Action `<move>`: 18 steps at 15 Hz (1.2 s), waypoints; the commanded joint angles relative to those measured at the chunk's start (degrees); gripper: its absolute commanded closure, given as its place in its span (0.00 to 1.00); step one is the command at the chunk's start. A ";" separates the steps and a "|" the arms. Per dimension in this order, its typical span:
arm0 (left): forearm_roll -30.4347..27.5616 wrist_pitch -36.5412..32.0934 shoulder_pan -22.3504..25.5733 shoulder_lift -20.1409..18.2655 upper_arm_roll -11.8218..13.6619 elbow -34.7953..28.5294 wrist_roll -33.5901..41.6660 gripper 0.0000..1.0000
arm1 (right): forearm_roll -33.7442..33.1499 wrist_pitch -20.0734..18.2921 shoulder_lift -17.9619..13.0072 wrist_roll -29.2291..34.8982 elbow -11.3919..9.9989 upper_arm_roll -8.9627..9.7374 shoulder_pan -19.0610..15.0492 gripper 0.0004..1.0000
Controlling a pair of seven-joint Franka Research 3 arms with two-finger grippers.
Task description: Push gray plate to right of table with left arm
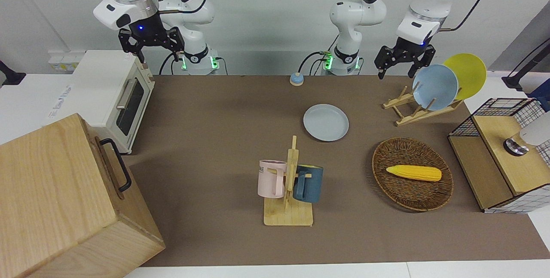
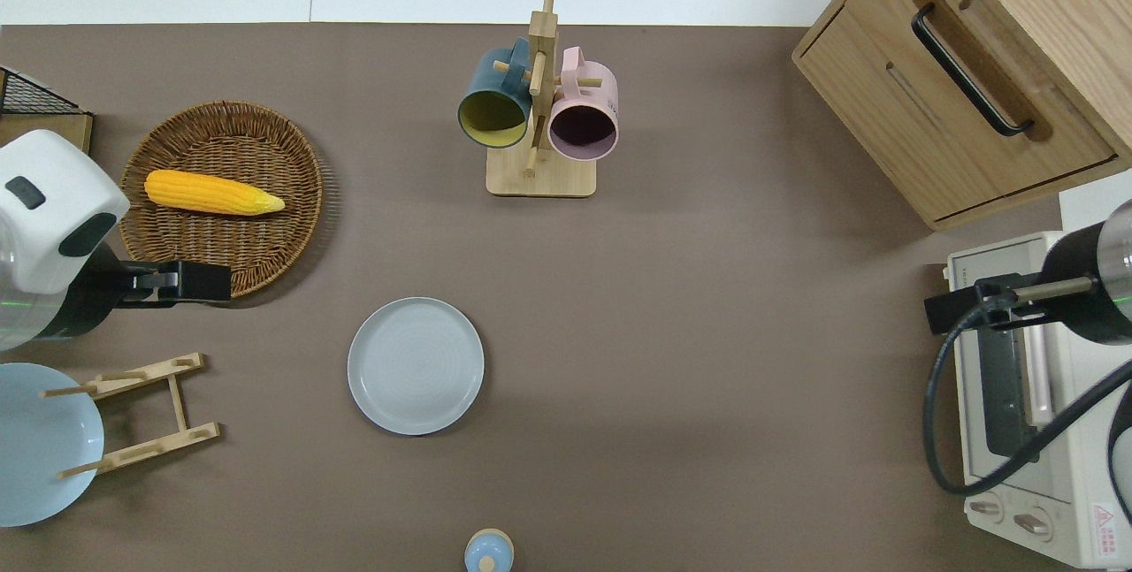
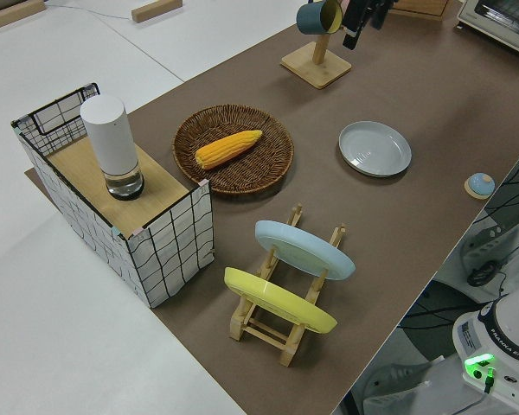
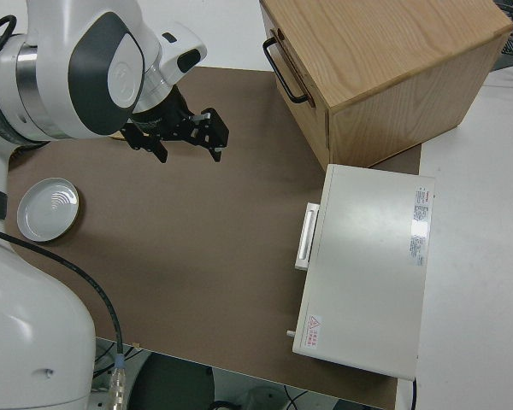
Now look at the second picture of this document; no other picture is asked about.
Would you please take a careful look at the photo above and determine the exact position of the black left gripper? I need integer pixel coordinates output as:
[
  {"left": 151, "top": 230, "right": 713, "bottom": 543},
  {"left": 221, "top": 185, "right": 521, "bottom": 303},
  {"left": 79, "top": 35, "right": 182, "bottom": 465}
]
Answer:
[{"left": 113, "top": 261, "right": 233, "bottom": 307}]

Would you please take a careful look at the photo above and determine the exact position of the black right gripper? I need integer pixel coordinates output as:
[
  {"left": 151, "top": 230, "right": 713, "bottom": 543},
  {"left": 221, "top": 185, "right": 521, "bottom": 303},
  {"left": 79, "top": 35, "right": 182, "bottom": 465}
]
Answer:
[{"left": 924, "top": 275, "right": 1044, "bottom": 337}]

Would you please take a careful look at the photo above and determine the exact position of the gray round plate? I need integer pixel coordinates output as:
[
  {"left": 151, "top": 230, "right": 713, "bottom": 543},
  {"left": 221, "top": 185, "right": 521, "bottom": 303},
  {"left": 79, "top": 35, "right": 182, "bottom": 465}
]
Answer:
[{"left": 347, "top": 296, "right": 486, "bottom": 437}]

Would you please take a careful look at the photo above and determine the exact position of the wooden plate rack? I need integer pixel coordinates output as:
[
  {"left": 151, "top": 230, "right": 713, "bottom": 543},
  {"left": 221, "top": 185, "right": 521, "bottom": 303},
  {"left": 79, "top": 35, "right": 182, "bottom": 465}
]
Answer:
[{"left": 40, "top": 352, "right": 222, "bottom": 481}]

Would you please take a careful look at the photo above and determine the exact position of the light blue plate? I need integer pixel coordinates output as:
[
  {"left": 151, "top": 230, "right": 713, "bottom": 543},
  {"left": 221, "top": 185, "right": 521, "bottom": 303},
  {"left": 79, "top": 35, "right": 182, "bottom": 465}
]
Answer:
[{"left": 0, "top": 362, "right": 106, "bottom": 528}]

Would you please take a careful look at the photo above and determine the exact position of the round wicker basket tray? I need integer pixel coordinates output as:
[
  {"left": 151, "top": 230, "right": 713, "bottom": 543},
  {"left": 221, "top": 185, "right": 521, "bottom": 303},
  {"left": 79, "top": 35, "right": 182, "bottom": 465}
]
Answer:
[{"left": 118, "top": 100, "right": 325, "bottom": 299}]

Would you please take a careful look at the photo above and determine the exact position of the yellow corn cob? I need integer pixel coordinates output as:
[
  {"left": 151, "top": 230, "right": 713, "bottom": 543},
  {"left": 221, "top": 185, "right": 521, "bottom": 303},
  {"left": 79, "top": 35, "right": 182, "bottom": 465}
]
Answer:
[{"left": 143, "top": 169, "right": 287, "bottom": 217}]

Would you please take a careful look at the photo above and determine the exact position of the wooden drawer cabinet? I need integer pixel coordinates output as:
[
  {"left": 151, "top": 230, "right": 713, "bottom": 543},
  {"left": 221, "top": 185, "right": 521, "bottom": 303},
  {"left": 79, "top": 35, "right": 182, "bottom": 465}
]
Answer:
[{"left": 792, "top": 0, "right": 1132, "bottom": 233}]

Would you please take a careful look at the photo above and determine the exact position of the cream toaster oven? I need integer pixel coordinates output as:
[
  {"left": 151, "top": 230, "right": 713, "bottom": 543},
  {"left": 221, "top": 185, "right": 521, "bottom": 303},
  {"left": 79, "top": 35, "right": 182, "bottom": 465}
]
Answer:
[{"left": 944, "top": 231, "right": 1132, "bottom": 569}]

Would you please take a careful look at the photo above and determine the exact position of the dark teal mug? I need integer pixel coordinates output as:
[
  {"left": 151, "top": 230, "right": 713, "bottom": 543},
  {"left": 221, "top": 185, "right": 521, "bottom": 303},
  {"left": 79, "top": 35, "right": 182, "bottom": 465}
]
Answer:
[{"left": 456, "top": 37, "right": 535, "bottom": 150}]

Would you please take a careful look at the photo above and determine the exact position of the wooden mug tree stand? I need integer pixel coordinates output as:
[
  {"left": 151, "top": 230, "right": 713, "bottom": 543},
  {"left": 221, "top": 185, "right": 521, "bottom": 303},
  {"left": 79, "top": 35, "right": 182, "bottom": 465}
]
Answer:
[{"left": 486, "top": 0, "right": 603, "bottom": 198}]

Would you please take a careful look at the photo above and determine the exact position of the pink mug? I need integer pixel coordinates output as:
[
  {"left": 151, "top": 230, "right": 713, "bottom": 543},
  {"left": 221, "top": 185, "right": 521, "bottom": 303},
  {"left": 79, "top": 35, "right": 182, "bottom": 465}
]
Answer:
[{"left": 547, "top": 46, "right": 620, "bottom": 163}]

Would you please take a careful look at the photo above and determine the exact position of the thick black cable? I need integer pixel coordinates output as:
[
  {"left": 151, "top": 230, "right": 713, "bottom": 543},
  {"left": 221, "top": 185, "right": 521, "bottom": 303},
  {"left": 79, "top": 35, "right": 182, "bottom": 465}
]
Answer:
[{"left": 922, "top": 301, "right": 1132, "bottom": 499}]

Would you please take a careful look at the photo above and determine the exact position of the black wire grid box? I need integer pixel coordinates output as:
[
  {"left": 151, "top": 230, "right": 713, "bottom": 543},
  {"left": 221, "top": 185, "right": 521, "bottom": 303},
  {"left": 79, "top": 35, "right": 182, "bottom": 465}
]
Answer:
[{"left": 0, "top": 65, "right": 95, "bottom": 154}]

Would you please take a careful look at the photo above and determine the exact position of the black cabinet handle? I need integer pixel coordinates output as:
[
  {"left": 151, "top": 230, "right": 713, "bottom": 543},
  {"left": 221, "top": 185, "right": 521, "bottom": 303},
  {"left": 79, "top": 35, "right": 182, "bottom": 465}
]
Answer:
[{"left": 910, "top": 3, "right": 1036, "bottom": 139}]

